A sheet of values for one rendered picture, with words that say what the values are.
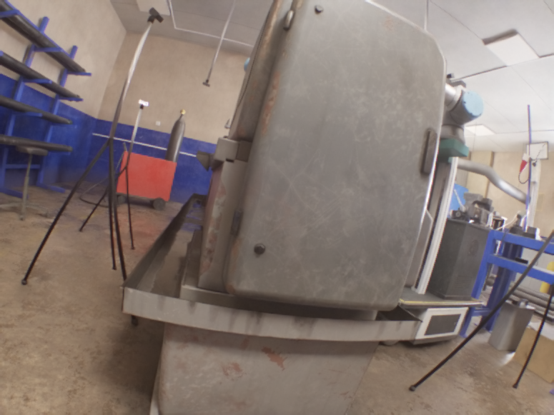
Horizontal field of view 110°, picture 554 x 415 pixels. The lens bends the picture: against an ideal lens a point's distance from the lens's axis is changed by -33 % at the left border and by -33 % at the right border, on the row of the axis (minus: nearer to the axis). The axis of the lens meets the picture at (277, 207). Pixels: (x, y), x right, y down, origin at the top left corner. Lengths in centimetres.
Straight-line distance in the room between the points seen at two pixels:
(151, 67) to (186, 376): 617
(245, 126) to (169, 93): 562
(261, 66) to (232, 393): 86
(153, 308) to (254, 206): 32
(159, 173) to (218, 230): 391
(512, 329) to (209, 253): 224
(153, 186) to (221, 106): 246
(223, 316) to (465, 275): 173
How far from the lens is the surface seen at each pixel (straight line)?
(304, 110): 60
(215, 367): 79
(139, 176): 451
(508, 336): 248
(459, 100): 165
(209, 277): 70
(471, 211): 233
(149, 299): 66
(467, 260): 206
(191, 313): 66
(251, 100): 68
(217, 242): 68
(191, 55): 651
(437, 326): 194
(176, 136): 470
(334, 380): 92
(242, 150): 66
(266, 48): 74
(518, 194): 758
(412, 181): 72
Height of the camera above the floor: 75
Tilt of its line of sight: 4 degrees down
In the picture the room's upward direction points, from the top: 14 degrees clockwise
